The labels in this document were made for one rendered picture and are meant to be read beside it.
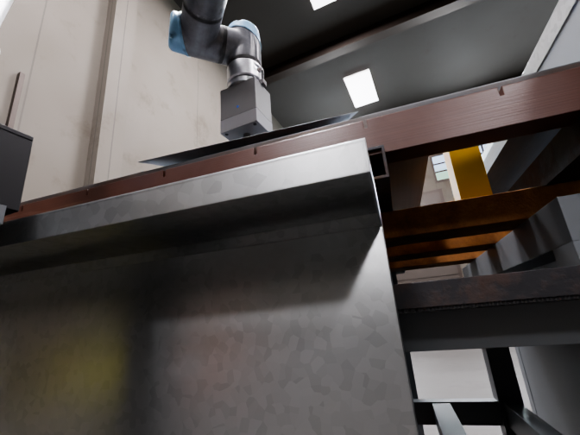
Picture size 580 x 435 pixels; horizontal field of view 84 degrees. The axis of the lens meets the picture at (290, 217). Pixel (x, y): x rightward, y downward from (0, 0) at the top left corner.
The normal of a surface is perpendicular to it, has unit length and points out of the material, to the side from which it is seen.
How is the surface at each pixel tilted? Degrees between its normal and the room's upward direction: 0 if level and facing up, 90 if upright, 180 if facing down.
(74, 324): 90
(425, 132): 90
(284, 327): 90
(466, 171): 90
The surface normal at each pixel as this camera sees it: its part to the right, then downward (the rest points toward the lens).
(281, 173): -0.32, -0.28
